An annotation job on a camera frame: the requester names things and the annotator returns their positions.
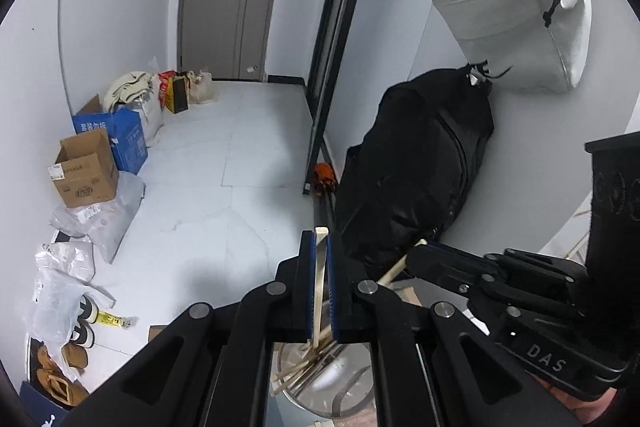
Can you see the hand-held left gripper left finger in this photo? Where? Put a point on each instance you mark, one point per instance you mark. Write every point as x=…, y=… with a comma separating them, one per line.
x=311, y=287

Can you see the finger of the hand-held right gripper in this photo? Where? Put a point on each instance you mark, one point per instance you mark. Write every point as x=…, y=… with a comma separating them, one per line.
x=530, y=264
x=440, y=267

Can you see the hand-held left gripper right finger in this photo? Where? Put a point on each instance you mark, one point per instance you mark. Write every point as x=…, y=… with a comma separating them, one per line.
x=332, y=292

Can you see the wooden chopstick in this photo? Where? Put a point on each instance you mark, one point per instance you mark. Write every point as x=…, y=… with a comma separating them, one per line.
x=312, y=372
x=319, y=287
x=295, y=377
x=395, y=271
x=300, y=363

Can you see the metal cup with sticks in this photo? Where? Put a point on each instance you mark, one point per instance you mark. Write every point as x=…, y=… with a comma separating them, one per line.
x=345, y=382

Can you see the person's right hand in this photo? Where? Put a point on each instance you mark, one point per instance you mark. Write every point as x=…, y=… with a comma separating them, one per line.
x=567, y=399

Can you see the black bag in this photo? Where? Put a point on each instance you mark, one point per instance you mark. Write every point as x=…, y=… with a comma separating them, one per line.
x=415, y=172

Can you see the orange object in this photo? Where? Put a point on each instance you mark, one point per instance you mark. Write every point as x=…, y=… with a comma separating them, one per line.
x=324, y=177

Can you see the small brown cardboard piece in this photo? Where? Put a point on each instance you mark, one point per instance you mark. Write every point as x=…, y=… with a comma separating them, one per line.
x=157, y=332

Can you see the yellow tube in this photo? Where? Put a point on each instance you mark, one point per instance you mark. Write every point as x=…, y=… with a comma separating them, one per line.
x=112, y=319

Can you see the grey plastic mailer bag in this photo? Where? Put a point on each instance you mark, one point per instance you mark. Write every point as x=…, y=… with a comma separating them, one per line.
x=112, y=217

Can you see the beige plastic bag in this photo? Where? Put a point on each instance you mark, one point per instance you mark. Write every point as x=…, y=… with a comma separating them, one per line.
x=202, y=87

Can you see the black white sneaker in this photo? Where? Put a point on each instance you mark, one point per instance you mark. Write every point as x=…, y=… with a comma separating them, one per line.
x=84, y=322

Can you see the yellow black box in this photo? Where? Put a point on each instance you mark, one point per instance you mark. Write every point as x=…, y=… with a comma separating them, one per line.
x=177, y=96

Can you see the white plastic bag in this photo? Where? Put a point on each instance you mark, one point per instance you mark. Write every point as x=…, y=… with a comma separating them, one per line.
x=152, y=112

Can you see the blue cardboard box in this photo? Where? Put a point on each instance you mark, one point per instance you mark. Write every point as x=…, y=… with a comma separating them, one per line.
x=125, y=137

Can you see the red bag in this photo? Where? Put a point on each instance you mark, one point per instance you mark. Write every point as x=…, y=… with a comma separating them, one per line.
x=163, y=89

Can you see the brown cardboard box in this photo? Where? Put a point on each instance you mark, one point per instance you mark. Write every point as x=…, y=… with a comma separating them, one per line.
x=87, y=179

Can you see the white hanging bag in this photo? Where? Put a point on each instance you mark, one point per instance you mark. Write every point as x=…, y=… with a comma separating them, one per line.
x=510, y=2

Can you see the white plastic packet pile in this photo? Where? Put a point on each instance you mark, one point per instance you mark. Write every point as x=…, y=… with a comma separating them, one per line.
x=55, y=297

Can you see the brown plush slippers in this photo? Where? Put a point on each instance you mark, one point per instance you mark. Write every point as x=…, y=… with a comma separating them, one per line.
x=60, y=377

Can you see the beige cloth bundle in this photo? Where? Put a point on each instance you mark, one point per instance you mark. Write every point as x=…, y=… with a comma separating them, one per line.
x=127, y=88

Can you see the dark blue box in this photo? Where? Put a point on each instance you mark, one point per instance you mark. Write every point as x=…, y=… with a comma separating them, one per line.
x=40, y=407

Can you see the black metal rack frame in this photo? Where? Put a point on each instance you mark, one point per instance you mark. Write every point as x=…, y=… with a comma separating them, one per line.
x=345, y=7

